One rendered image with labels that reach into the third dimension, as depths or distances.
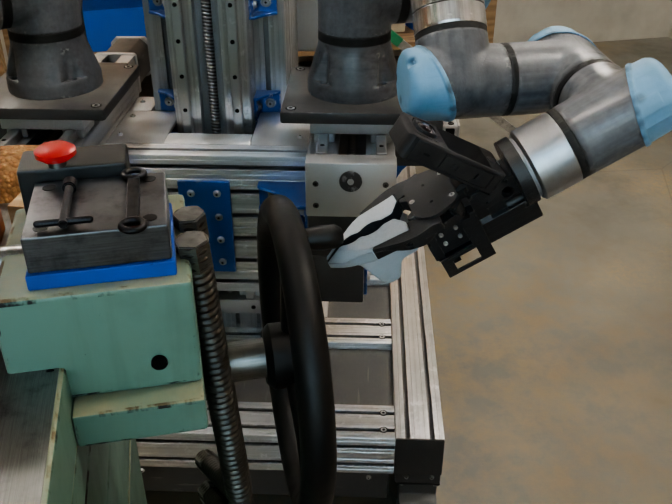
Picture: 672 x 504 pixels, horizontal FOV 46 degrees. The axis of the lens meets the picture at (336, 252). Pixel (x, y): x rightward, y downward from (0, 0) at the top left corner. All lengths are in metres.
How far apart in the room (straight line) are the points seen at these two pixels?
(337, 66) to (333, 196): 0.21
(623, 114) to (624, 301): 1.61
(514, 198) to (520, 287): 1.54
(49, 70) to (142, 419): 0.84
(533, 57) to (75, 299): 0.51
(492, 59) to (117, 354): 0.47
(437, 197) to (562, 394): 1.27
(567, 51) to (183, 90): 0.75
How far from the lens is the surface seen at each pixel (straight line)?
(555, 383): 2.01
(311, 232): 0.77
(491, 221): 0.80
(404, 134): 0.71
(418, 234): 0.75
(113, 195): 0.59
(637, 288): 2.43
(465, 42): 0.82
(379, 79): 1.28
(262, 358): 0.71
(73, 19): 1.36
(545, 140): 0.77
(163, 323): 0.58
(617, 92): 0.78
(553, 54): 0.85
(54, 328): 0.58
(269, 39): 1.45
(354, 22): 1.24
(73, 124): 1.34
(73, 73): 1.36
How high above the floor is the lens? 1.26
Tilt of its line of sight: 31 degrees down
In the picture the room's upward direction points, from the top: straight up
